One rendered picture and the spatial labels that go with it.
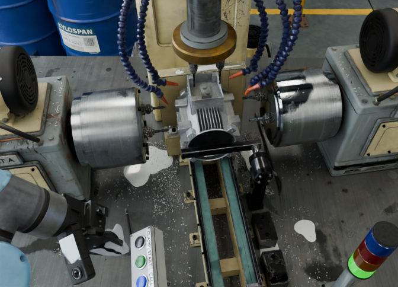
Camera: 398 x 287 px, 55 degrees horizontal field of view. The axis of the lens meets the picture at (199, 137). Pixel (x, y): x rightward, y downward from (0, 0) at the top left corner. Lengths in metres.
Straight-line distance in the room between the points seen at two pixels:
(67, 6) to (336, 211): 1.94
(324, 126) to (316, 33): 2.31
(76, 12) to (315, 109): 1.77
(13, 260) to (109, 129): 0.62
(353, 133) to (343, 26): 2.41
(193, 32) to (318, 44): 2.41
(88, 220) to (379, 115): 0.89
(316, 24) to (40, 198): 3.13
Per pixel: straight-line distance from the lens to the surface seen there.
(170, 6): 1.25
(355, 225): 1.39
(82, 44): 2.72
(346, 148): 1.36
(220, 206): 1.28
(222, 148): 1.19
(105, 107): 1.15
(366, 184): 1.49
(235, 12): 1.29
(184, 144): 1.19
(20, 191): 0.75
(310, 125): 1.22
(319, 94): 1.21
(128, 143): 1.14
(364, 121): 1.27
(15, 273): 0.60
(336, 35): 3.51
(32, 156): 1.17
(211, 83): 1.26
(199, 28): 1.02
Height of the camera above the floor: 1.97
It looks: 51 degrees down
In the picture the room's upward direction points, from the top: 2 degrees counter-clockwise
